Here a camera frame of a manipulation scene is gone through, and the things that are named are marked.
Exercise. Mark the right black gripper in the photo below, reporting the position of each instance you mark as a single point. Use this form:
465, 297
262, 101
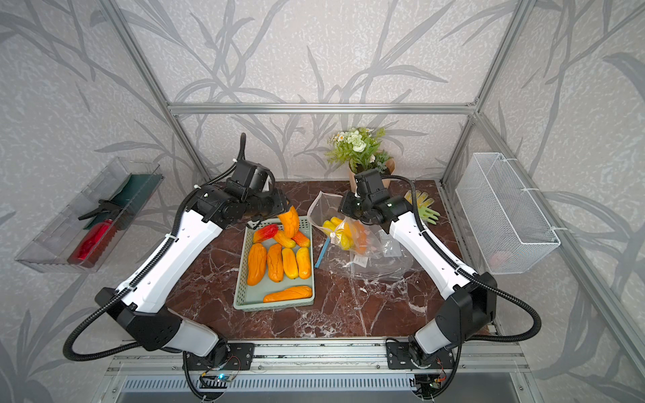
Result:
344, 203

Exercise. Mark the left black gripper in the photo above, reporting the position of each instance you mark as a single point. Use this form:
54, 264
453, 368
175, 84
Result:
280, 202

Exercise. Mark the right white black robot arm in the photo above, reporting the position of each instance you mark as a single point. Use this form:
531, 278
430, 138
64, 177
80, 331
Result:
470, 299

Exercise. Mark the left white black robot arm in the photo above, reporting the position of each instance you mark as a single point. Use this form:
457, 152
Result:
138, 305

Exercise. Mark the red mango top left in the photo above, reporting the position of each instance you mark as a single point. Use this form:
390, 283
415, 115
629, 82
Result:
265, 233

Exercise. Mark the yellow orange mango small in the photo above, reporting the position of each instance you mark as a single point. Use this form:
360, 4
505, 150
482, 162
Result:
282, 239

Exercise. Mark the large orange mango left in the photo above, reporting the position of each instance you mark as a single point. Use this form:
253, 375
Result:
256, 264

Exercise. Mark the stack of clear zip bags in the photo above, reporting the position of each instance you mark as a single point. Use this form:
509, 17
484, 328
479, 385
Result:
387, 261

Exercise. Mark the red orange mango right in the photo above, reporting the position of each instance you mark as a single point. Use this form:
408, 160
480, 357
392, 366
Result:
301, 240

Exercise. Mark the long orange mango front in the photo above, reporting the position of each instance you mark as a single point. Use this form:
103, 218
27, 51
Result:
289, 294

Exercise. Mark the yellow green garden gloves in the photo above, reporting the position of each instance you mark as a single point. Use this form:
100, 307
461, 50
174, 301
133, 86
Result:
426, 213

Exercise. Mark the potted artificial plant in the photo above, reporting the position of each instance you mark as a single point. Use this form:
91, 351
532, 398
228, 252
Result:
360, 149

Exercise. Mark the green perforated plastic basket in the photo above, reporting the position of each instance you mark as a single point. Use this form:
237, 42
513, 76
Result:
250, 298

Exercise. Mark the dark green cloth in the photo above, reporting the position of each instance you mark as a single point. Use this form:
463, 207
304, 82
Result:
131, 195

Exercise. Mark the black pruning shears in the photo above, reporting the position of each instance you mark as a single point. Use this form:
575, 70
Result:
112, 210

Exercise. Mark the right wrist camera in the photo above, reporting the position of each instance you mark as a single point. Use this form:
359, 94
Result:
370, 187

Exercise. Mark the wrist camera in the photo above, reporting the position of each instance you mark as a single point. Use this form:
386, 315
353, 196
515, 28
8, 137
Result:
248, 179
370, 187

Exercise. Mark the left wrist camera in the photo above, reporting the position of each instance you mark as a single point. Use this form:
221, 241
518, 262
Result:
248, 179

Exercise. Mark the white wire mesh basket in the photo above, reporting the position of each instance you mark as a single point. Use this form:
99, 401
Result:
510, 229

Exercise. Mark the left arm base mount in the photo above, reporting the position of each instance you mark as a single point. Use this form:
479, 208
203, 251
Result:
229, 357

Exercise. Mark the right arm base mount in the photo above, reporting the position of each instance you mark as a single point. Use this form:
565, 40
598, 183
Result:
408, 355

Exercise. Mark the red handled brush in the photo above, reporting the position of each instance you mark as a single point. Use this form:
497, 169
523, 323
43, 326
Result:
93, 245

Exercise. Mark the clear plastic wall tray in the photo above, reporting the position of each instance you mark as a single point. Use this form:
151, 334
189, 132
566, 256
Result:
81, 237

